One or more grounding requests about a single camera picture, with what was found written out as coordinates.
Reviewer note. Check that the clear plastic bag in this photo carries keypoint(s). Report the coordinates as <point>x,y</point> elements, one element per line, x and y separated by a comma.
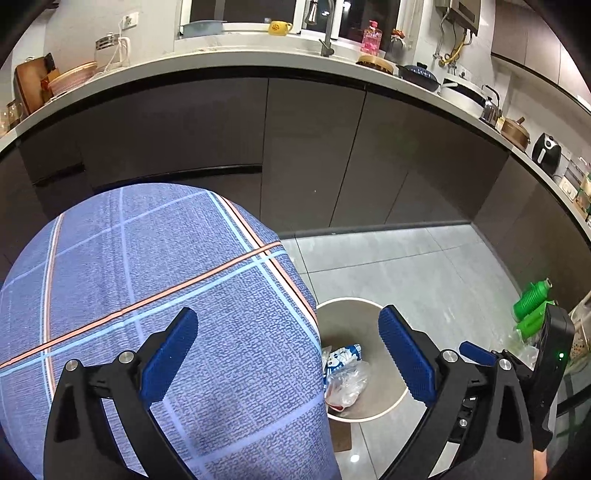
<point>346,385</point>

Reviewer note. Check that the red wrapper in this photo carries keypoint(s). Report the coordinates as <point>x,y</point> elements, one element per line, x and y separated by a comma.
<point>334,407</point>

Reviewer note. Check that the wall water heater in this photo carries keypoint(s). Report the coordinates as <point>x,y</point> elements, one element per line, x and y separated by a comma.
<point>461,14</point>

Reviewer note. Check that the pink basket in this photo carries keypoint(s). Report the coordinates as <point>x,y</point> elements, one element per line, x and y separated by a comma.
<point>71,81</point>

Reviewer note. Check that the yellow mug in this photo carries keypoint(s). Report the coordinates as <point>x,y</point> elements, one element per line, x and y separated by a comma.
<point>278,27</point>

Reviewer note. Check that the white wall socket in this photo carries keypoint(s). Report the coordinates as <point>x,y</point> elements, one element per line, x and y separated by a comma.
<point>130,21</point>

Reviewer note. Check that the blue and white packet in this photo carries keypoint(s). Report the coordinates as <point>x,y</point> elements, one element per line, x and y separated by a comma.
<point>344,357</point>

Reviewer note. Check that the kitchen window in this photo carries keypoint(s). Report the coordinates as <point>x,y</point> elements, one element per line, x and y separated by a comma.
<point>258,9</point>

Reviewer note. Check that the wooden knife block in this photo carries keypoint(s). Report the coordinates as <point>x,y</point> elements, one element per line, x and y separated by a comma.
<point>51,76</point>

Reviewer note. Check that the metal stovetop kettle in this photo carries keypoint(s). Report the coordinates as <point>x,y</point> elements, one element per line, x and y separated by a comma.
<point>490,108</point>

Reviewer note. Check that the metal faucet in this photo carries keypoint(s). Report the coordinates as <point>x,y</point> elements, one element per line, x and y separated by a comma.
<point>327,44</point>

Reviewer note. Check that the grey-blue basin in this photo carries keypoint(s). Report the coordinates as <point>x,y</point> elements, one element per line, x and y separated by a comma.
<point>203,28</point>

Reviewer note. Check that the white frying pan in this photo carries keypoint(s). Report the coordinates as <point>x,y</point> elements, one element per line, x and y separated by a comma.
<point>461,92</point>

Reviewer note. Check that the beige mesh basket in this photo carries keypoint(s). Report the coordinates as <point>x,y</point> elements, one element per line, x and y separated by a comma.
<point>581,332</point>

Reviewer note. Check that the person's right forearm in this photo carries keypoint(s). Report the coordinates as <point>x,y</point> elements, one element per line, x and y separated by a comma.
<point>541,468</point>

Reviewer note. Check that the round wooden container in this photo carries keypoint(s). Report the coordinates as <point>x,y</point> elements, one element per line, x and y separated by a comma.
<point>375,64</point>

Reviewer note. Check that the dark kitchen base cabinets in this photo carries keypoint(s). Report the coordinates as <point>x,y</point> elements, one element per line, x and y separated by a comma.
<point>323,152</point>

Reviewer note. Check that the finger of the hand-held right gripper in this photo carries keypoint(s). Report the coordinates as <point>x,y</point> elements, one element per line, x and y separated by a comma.
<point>475,351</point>

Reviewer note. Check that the blue plaid tablecloth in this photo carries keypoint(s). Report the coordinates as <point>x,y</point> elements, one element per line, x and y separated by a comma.
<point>161,258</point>

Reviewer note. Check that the glass jar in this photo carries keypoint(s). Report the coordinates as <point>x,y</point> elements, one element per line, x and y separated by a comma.
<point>15,113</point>

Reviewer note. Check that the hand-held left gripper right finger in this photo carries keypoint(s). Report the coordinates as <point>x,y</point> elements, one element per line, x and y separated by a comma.
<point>408,355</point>

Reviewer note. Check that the round beige trash bin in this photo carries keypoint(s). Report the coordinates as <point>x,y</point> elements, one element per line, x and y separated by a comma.
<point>369,323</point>

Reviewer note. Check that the glass electric kettle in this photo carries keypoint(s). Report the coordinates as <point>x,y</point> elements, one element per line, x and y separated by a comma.
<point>111,53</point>

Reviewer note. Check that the dark blue lidded pot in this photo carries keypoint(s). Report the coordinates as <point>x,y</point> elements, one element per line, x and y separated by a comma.
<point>419,77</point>

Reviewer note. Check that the brown floor mat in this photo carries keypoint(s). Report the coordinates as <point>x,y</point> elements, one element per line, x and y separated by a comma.
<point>342,436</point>

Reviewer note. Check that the small brown-topped bottle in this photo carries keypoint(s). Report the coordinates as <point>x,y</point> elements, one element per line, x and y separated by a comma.
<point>398,46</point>

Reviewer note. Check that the grey wall cabinet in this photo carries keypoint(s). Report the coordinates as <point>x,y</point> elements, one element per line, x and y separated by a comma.
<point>545,41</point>

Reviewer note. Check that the wooden cutting board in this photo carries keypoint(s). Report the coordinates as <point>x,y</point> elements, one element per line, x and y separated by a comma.
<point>27,87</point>

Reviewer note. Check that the white countertop appliance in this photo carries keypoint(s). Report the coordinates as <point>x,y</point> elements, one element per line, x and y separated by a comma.
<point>571,180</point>

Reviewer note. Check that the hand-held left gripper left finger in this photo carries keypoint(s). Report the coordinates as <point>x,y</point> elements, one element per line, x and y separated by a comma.
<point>168,357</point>

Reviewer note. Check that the green ribbed bottle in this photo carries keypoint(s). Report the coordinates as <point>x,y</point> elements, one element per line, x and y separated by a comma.
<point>531,300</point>
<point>531,325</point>

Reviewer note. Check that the black air fryer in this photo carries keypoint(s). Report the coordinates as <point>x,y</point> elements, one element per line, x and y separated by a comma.
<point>547,152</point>

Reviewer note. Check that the pink detergent bottle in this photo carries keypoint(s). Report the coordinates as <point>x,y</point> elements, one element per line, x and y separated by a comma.
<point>371,39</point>

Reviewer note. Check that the brown lidded pot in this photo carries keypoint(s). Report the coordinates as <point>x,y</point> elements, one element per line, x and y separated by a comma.
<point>515,134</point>

